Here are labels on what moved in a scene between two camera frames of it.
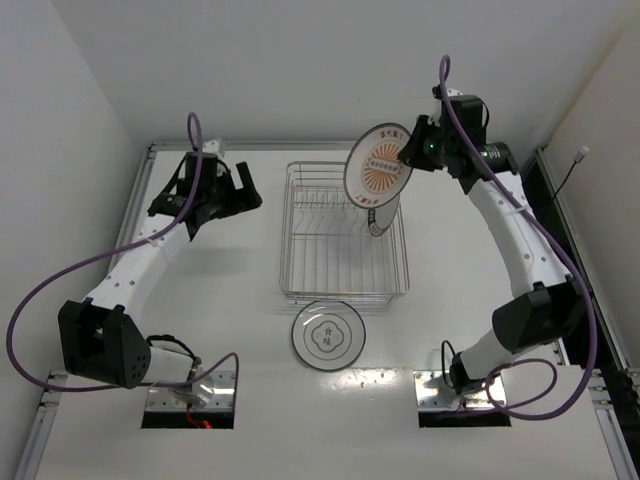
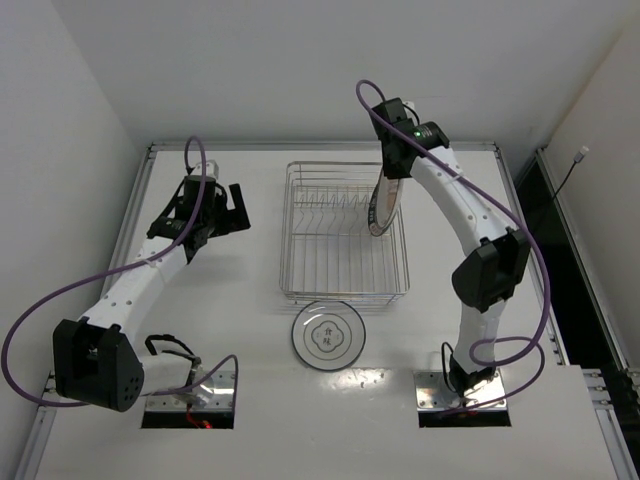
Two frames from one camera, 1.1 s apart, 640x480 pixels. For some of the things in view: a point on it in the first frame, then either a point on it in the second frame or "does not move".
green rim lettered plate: x=381 y=218 does not move
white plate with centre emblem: x=328 y=335 does not move
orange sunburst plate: x=374 y=174 → x=384 y=204
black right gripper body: x=417 y=145 → x=395 y=163
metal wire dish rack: x=328 y=253 does not move
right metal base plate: x=432 y=392 does not move
